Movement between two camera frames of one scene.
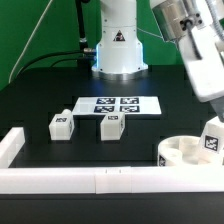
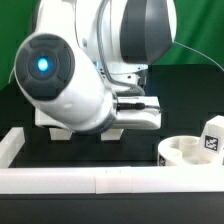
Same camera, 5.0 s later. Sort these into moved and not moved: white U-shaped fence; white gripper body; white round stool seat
Moved: white gripper body
Not moved: white round stool seat; white U-shaped fence
